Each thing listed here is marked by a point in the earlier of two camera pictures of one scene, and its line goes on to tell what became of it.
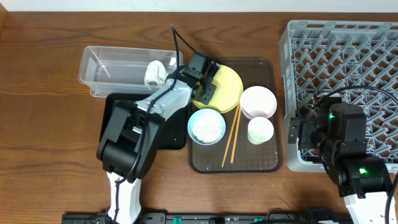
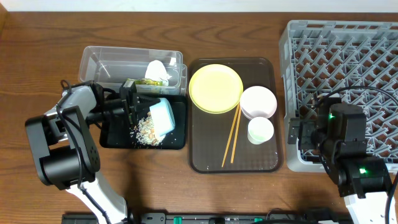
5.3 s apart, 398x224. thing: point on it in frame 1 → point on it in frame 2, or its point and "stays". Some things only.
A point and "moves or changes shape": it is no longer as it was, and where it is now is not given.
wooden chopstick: x=236 y=134 stays
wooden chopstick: x=231 y=134 stays
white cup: x=260 y=129 stays
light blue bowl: x=206 y=127 moves or changes shape
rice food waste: x=207 y=127 moves or changes shape
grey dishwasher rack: x=346 y=62 stays
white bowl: x=258 y=101 stays
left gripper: x=206 y=83 → x=133 y=107
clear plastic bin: x=107 y=70 stays
